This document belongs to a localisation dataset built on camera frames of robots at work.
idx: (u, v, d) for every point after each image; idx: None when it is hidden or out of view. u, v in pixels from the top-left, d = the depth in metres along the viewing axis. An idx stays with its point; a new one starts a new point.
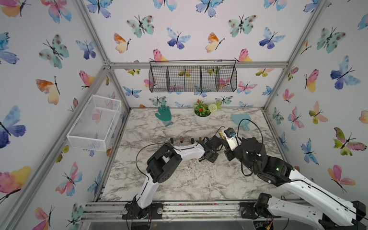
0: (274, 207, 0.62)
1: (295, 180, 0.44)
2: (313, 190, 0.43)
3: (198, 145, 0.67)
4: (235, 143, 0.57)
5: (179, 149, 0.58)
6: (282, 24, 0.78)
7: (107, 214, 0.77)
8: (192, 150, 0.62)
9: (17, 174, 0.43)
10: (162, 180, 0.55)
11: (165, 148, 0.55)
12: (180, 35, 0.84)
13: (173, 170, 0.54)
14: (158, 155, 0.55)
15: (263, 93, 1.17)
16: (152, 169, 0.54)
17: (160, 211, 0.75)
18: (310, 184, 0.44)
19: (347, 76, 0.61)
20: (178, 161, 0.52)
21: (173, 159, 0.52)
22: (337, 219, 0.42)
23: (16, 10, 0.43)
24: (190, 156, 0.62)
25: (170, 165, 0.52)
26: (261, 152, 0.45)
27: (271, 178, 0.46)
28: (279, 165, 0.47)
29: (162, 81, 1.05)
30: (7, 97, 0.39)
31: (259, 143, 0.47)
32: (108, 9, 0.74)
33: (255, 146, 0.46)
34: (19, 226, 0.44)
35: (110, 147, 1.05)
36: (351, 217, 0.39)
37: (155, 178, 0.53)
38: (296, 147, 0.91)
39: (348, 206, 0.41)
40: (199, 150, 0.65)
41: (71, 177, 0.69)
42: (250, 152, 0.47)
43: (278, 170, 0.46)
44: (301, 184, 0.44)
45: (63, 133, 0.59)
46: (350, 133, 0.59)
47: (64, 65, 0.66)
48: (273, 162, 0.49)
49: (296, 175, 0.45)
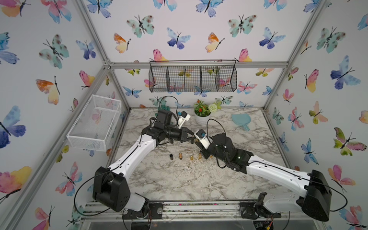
0: (268, 202, 0.63)
1: (252, 162, 0.53)
2: (270, 168, 0.49)
3: (143, 140, 0.54)
4: (207, 142, 0.65)
5: (119, 165, 0.46)
6: (281, 25, 0.78)
7: (107, 214, 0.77)
8: (137, 153, 0.50)
9: (17, 174, 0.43)
10: (123, 205, 0.47)
11: (100, 178, 0.43)
12: (180, 35, 0.84)
13: (126, 189, 0.45)
14: (98, 188, 0.43)
15: (263, 93, 1.17)
16: (104, 201, 0.44)
17: (160, 211, 0.75)
18: (266, 164, 0.51)
19: (347, 76, 0.61)
20: (120, 184, 0.41)
21: (113, 182, 0.41)
22: (296, 189, 0.45)
23: (16, 10, 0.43)
24: (139, 158, 0.51)
25: (115, 192, 0.41)
26: (226, 143, 0.55)
27: (235, 166, 0.55)
28: (241, 154, 0.56)
29: (162, 81, 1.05)
30: (7, 98, 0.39)
31: (227, 137, 0.56)
32: (108, 9, 0.74)
33: (222, 140, 0.55)
34: (19, 225, 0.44)
35: (110, 147, 1.05)
36: (304, 184, 0.43)
37: (115, 207, 0.43)
38: (296, 147, 0.91)
39: (301, 175, 0.45)
40: (147, 143, 0.54)
41: (71, 177, 0.69)
42: (218, 144, 0.57)
43: (239, 158, 0.55)
44: (258, 164, 0.51)
45: (63, 133, 0.59)
46: (350, 133, 0.59)
47: (64, 65, 0.66)
48: (240, 153, 0.57)
49: (255, 158, 0.53)
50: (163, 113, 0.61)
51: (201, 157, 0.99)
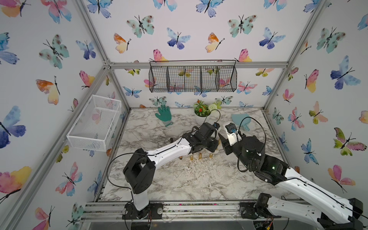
0: (273, 207, 0.62)
1: (291, 178, 0.45)
2: (309, 188, 0.43)
3: (181, 143, 0.58)
4: (234, 139, 0.57)
5: (155, 155, 0.50)
6: (281, 25, 0.78)
7: (107, 214, 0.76)
8: (172, 151, 0.53)
9: (17, 174, 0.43)
10: (141, 189, 0.50)
11: (136, 156, 0.48)
12: (180, 35, 0.84)
13: (150, 178, 0.49)
14: (132, 165, 0.48)
15: (263, 93, 1.17)
16: (129, 179, 0.48)
17: (160, 211, 0.75)
18: (305, 182, 0.44)
19: (347, 76, 0.61)
20: (149, 171, 0.46)
21: (146, 167, 0.45)
22: (334, 216, 0.42)
23: (16, 10, 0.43)
24: (173, 156, 0.55)
25: (143, 176, 0.45)
26: (261, 152, 0.45)
27: (267, 176, 0.47)
28: (274, 164, 0.48)
29: (162, 81, 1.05)
30: (7, 98, 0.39)
31: (260, 142, 0.46)
32: (108, 9, 0.74)
33: (255, 145, 0.46)
34: (19, 225, 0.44)
35: (110, 147, 1.05)
36: (348, 214, 0.39)
37: (135, 189, 0.47)
38: (296, 147, 0.91)
39: (344, 203, 0.41)
40: (183, 147, 0.57)
41: (71, 177, 0.69)
42: (250, 151, 0.47)
43: (274, 168, 0.47)
44: (297, 181, 0.44)
45: (63, 133, 0.59)
46: (350, 133, 0.59)
47: (64, 65, 0.66)
48: (270, 161, 0.49)
49: (292, 173, 0.46)
50: (206, 127, 0.62)
51: (201, 157, 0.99)
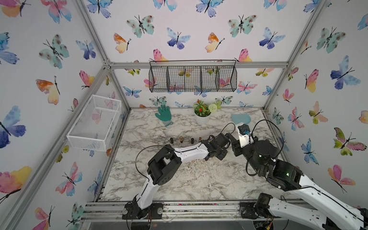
0: (275, 208, 0.61)
1: (305, 187, 0.43)
2: (323, 197, 0.42)
3: (202, 146, 0.65)
4: (246, 141, 0.54)
5: (180, 151, 0.56)
6: (281, 25, 0.78)
7: (107, 214, 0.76)
8: (193, 152, 0.59)
9: (17, 174, 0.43)
10: (163, 182, 0.54)
11: (165, 150, 0.53)
12: (180, 35, 0.84)
13: (173, 172, 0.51)
14: (159, 157, 0.54)
15: (263, 93, 1.17)
16: (153, 171, 0.53)
17: (160, 211, 0.75)
18: (319, 191, 0.43)
19: (347, 76, 0.61)
20: (176, 164, 0.50)
21: (173, 161, 0.51)
22: (343, 224, 0.42)
23: (16, 10, 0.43)
24: (192, 157, 0.60)
25: (170, 168, 0.50)
26: (275, 157, 0.43)
27: (280, 183, 0.44)
28: (288, 169, 0.46)
29: (162, 81, 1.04)
30: (7, 98, 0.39)
31: (274, 146, 0.44)
32: (108, 9, 0.74)
33: (269, 150, 0.43)
34: (20, 225, 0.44)
35: (110, 147, 1.05)
36: (360, 224, 0.39)
37: (157, 180, 0.51)
38: (296, 147, 0.91)
39: (356, 214, 0.40)
40: (202, 151, 0.62)
41: (71, 177, 0.69)
42: (263, 156, 0.44)
43: (288, 175, 0.44)
44: (312, 190, 0.43)
45: (63, 133, 0.59)
46: (350, 133, 0.59)
47: (64, 65, 0.66)
48: (282, 166, 0.47)
49: (306, 181, 0.44)
50: (222, 137, 0.70)
51: None
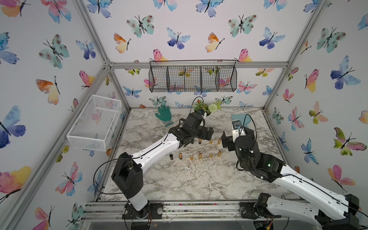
0: (272, 205, 0.62)
1: (286, 175, 0.45)
2: (304, 184, 0.44)
3: (168, 139, 0.55)
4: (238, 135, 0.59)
5: (140, 157, 0.48)
6: (281, 25, 0.78)
7: (107, 214, 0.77)
8: (160, 148, 0.52)
9: (17, 174, 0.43)
10: (133, 192, 0.48)
11: (121, 161, 0.46)
12: (180, 35, 0.84)
13: (140, 179, 0.47)
14: (117, 170, 0.47)
15: (263, 93, 1.17)
16: (118, 186, 0.47)
17: (160, 211, 0.75)
18: (302, 179, 0.44)
19: (347, 76, 0.61)
20: (136, 173, 0.43)
21: (132, 171, 0.43)
22: (331, 213, 0.42)
23: (16, 10, 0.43)
24: (161, 155, 0.53)
25: (132, 179, 0.43)
26: (253, 149, 0.47)
27: (263, 174, 0.47)
28: (270, 161, 0.48)
29: (162, 82, 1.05)
30: (7, 98, 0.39)
31: (253, 141, 0.48)
32: (108, 9, 0.74)
33: (247, 143, 0.47)
34: (19, 224, 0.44)
35: (110, 147, 1.05)
36: (343, 210, 0.39)
37: (126, 193, 0.45)
38: (296, 147, 0.91)
39: (340, 200, 0.41)
40: (171, 143, 0.54)
41: (71, 177, 0.69)
42: (243, 149, 0.48)
43: (270, 166, 0.47)
44: (293, 178, 0.45)
45: (63, 133, 0.59)
46: (350, 133, 0.59)
47: (64, 65, 0.66)
48: (266, 158, 0.50)
49: (288, 170, 0.46)
50: (193, 118, 0.60)
51: (201, 157, 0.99)
